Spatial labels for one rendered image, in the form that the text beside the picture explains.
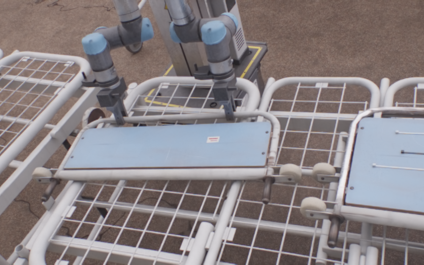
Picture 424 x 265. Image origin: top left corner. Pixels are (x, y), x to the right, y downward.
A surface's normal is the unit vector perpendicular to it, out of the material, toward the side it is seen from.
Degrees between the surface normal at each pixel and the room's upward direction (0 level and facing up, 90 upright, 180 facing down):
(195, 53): 90
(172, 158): 1
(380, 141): 5
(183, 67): 90
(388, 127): 5
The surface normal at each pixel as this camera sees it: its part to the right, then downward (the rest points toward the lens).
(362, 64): -0.24, -0.69
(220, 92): -0.23, 0.57
